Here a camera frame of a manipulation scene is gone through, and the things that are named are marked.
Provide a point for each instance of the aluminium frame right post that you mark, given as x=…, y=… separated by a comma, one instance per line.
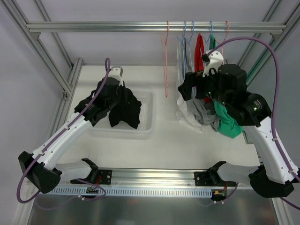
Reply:
x=256, y=56

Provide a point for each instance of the white slotted cable duct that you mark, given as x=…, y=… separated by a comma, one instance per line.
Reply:
x=133, y=191

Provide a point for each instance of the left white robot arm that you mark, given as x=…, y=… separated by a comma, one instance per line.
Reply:
x=85, y=116

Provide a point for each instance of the green tank top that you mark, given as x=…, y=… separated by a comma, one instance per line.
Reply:
x=224, y=123

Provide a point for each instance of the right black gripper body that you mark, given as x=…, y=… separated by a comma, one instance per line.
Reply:
x=195, y=82

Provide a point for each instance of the aluminium frame left post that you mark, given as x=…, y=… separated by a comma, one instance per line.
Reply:
x=21, y=21

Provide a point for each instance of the black tank top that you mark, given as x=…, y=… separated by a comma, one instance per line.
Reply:
x=128, y=111

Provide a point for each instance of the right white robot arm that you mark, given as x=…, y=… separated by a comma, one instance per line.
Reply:
x=227, y=85

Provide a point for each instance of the white plastic basket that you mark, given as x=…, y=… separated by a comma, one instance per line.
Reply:
x=123, y=130

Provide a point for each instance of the grey tank top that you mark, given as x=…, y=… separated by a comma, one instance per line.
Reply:
x=203, y=110

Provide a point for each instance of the aluminium hanging rail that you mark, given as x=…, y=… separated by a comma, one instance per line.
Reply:
x=98, y=26

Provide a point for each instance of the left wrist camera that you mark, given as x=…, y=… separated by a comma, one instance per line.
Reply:
x=116, y=72

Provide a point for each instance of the light blue hanger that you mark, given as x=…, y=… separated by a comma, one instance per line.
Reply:
x=190, y=60
x=210, y=40
x=183, y=59

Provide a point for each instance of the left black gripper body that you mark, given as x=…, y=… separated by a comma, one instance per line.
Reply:
x=122, y=94

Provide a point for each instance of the white tank top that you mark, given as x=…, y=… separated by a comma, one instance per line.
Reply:
x=183, y=115

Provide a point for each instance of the aluminium front rail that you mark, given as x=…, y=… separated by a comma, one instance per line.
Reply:
x=152, y=175

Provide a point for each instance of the aluminium frame post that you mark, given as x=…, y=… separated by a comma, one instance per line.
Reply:
x=21, y=21
x=256, y=56

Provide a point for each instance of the red tank top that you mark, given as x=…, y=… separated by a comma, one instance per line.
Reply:
x=198, y=53

